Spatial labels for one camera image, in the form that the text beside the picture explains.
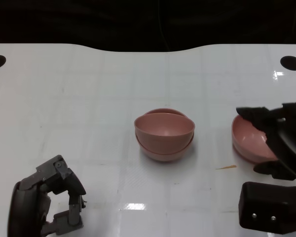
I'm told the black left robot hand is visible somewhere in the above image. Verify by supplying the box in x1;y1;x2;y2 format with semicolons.
7;155;87;237

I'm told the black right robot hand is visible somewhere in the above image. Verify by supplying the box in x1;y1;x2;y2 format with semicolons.
236;102;296;183

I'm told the pink plastic bowl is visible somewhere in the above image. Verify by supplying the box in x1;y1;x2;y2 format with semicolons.
135;108;195;162
231;114;280;164
134;112;196;152

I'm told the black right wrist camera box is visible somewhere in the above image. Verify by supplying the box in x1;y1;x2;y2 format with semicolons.
238;181;296;235

